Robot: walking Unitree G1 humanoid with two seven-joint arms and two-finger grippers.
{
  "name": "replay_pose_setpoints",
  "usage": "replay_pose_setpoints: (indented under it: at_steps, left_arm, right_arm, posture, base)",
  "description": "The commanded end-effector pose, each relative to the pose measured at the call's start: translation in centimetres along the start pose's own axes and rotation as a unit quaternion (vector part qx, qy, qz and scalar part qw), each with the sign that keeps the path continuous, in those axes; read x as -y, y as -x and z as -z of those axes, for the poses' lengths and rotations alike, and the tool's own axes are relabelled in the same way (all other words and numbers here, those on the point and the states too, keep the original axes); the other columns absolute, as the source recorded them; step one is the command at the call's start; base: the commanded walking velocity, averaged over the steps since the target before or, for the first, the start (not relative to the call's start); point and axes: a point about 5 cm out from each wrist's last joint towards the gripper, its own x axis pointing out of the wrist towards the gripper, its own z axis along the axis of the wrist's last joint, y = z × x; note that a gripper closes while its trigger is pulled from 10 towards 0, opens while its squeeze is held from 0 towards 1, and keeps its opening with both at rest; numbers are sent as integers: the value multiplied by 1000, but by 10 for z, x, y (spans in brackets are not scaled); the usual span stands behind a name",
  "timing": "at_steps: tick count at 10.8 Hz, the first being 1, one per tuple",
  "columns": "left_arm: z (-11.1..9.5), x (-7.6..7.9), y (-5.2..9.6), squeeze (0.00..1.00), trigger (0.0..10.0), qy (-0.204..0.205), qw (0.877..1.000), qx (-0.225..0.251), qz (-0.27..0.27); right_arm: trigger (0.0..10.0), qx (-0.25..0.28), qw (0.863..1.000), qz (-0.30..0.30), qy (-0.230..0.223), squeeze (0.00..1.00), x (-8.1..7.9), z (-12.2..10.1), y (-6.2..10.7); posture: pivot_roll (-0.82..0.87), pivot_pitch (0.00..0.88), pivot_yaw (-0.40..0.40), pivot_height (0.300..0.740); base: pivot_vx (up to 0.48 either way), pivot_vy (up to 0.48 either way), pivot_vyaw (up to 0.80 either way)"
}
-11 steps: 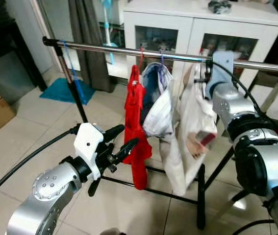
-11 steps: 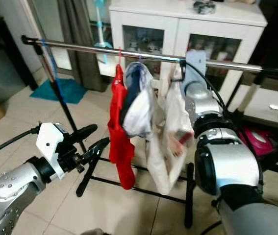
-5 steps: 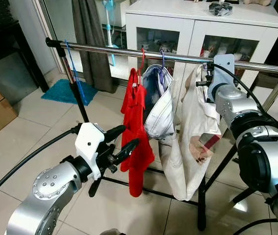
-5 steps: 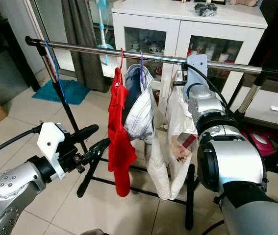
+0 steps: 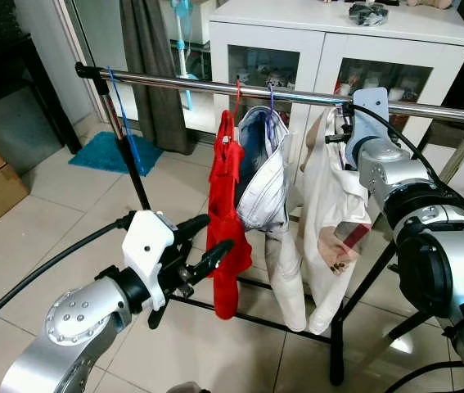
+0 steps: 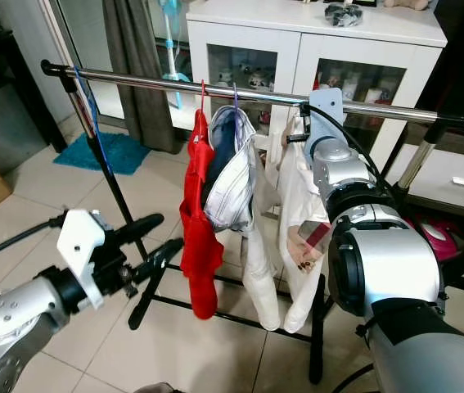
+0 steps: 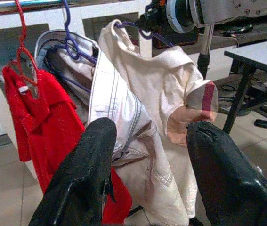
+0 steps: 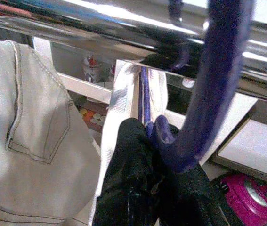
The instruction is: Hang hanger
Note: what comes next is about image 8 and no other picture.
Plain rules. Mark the white shirt brown print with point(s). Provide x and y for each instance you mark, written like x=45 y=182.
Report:
x=121 y=99

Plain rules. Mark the purple velvet hanger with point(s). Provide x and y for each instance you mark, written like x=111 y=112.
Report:
x=218 y=70

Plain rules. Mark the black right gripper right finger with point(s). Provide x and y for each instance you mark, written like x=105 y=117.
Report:
x=189 y=202

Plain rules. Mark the chrome clothes rack black frame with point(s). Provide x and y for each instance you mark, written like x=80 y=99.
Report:
x=76 y=23

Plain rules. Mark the pale denim garment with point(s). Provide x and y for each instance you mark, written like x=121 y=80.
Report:
x=29 y=117

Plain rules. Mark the white glass-door cabinet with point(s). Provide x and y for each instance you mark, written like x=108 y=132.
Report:
x=81 y=87

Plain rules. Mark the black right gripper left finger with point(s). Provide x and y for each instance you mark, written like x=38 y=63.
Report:
x=128 y=176

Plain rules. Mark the white drawer cabinet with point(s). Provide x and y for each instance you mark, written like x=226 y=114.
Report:
x=253 y=146

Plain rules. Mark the pink vacuum cleaner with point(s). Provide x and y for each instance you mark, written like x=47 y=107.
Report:
x=239 y=200

